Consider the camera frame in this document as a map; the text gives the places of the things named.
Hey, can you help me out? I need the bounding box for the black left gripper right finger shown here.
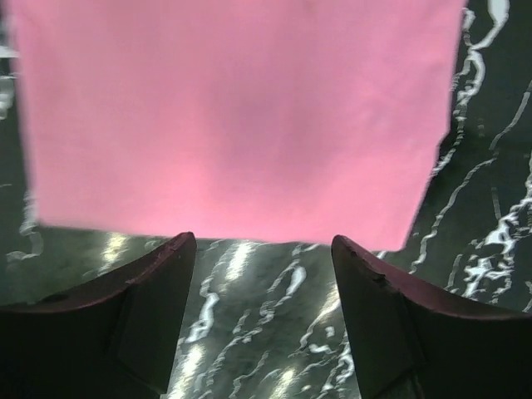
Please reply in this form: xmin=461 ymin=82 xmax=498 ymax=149
xmin=331 ymin=235 xmax=531 ymax=398

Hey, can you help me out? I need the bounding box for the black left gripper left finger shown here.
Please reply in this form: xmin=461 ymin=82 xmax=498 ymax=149
xmin=1 ymin=232 xmax=197 ymax=399

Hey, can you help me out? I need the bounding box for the pink t shirt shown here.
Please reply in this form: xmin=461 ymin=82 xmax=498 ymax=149
xmin=2 ymin=1 xmax=464 ymax=251

